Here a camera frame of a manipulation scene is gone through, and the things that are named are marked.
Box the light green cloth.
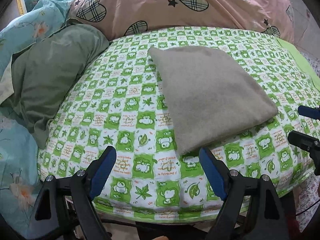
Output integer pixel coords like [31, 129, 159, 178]
[275, 37, 320, 90]

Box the olive green pillow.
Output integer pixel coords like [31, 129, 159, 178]
[1, 23, 109, 149]

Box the beige fleece garment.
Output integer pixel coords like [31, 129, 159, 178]
[149, 46, 278, 154]

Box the pink heart-patterned quilt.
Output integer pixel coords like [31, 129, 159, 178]
[68, 0, 294, 42]

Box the light blue floral blanket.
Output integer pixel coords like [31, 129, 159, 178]
[1, 0, 74, 237]

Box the green checkered bed sheet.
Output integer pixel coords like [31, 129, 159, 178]
[37, 27, 319, 223]

